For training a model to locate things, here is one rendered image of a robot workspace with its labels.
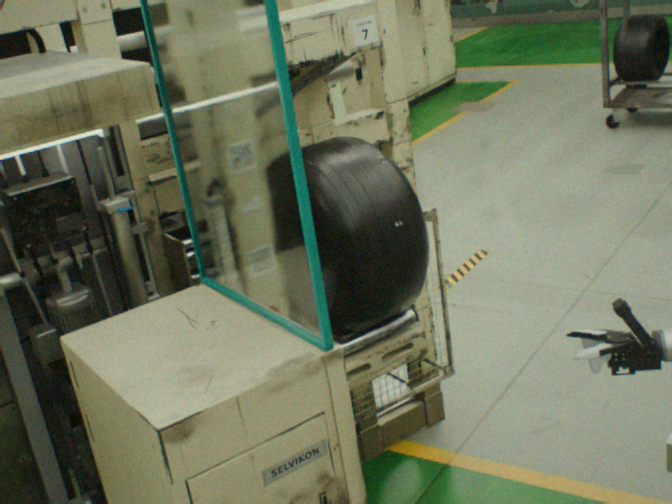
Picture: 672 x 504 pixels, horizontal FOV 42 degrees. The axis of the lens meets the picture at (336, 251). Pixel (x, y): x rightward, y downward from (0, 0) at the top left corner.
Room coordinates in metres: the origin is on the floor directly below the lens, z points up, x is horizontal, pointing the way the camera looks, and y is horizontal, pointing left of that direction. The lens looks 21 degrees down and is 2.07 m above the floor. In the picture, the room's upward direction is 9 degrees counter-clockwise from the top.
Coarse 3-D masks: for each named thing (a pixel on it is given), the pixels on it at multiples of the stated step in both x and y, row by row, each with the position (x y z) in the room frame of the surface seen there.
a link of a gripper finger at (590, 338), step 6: (576, 330) 1.85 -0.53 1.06; (582, 330) 1.85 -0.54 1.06; (588, 330) 1.84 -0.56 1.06; (594, 330) 1.83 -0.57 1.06; (570, 336) 1.85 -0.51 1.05; (576, 336) 1.84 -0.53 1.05; (582, 336) 1.83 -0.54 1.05; (588, 336) 1.83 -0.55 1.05; (594, 336) 1.81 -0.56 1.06; (600, 336) 1.81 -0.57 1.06; (582, 342) 1.84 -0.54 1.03; (588, 342) 1.83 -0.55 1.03; (594, 342) 1.82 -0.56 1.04; (600, 342) 1.81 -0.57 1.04
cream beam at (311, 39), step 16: (336, 0) 2.96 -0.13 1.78; (352, 0) 2.88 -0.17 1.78; (368, 0) 2.81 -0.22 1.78; (288, 16) 2.72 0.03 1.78; (304, 16) 2.66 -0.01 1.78; (320, 16) 2.68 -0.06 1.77; (336, 16) 2.71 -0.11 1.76; (352, 16) 2.74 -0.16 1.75; (288, 32) 2.62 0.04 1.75; (304, 32) 2.65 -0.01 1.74; (320, 32) 2.68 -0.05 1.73; (336, 32) 2.71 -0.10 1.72; (352, 32) 2.74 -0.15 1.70; (288, 48) 2.61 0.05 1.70; (304, 48) 2.64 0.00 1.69; (320, 48) 2.67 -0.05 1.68; (336, 48) 2.70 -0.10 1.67; (352, 48) 2.73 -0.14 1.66; (368, 48) 2.77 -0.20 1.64; (288, 64) 2.61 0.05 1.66; (304, 64) 2.64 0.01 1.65
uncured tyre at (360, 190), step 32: (320, 160) 2.33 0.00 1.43; (352, 160) 2.34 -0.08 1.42; (320, 192) 2.25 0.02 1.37; (352, 192) 2.24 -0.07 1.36; (384, 192) 2.27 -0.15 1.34; (320, 224) 2.24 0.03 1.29; (352, 224) 2.18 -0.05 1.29; (384, 224) 2.21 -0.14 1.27; (416, 224) 2.26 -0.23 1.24; (320, 256) 2.66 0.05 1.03; (352, 256) 2.17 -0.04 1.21; (384, 256) 2.19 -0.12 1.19; (416, 256) 2.24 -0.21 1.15; (352, 288) 2.17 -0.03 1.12; (384, 288) 2.19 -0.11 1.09; (416, 288) 2.27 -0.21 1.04; (352, 320) 2.22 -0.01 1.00; (384, 320) 2.32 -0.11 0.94
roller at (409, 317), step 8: (408, 312) 2.38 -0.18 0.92; (416, 312) 2.38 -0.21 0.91; (392, 320) 2.34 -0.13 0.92; (400, 320) 2.35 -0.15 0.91; (408, 320) 2.36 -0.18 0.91; (416, 320) 2.37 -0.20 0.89; (368, 328) 2.31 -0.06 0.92; (376, 328) 2.31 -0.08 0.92; (384, 328) 2.31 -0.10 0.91; (392, 328) 2.32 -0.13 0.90; (400, 328) 2.34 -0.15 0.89; (352, 336) 2.28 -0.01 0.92; (360, 336) 2.28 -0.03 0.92; (368, 336) 2.28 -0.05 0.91; (376, 336) 2.29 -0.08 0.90; (384, 336) 2.31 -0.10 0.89; (344, 344) 2.24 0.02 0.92; (352, 344) 2.25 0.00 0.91; (360, 344) 2.26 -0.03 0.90; (368, 344) 2.28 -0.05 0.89; (344, 352) 2.23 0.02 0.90
